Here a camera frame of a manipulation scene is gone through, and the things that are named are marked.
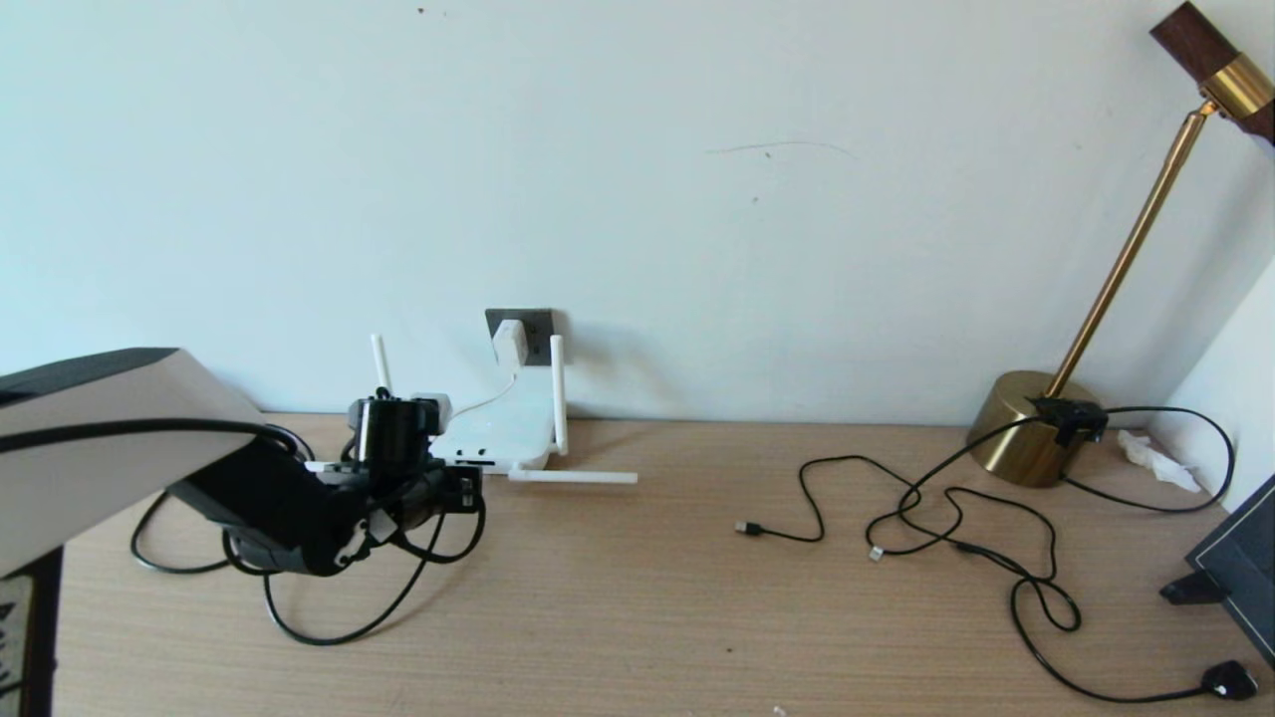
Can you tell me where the black ethernet cable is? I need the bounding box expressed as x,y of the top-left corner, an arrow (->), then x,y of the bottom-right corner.
129,426 -> 449,646

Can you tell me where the white router with antennas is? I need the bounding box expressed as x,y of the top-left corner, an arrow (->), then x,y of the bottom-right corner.
304,335 -> 638,486

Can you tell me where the brass desk lamp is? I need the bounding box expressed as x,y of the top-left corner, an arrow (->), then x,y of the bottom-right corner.
964,0 -> 1275,489

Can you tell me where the black clip on lamp base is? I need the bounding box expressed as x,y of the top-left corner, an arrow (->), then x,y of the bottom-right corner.
1026,396 -> 1109,447

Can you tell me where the crumpled white tissue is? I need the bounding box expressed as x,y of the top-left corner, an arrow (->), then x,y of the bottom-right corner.
1116,428 -> 1203,494

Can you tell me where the grey wall socket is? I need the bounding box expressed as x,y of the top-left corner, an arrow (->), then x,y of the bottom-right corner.
486,309 -> 555,367

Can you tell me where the black USB cable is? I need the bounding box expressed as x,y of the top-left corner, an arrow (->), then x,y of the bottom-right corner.
734,455 -> 962,544

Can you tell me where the black cable with silver connector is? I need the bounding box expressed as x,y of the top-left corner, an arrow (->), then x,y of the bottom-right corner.
865,416 -> 1057,564

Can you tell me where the black standing frame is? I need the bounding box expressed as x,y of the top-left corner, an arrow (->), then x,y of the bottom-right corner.
1158,473 -> 1275,670

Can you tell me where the black lamp power cord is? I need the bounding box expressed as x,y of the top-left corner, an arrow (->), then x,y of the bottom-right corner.
951,406 -> 1258,704

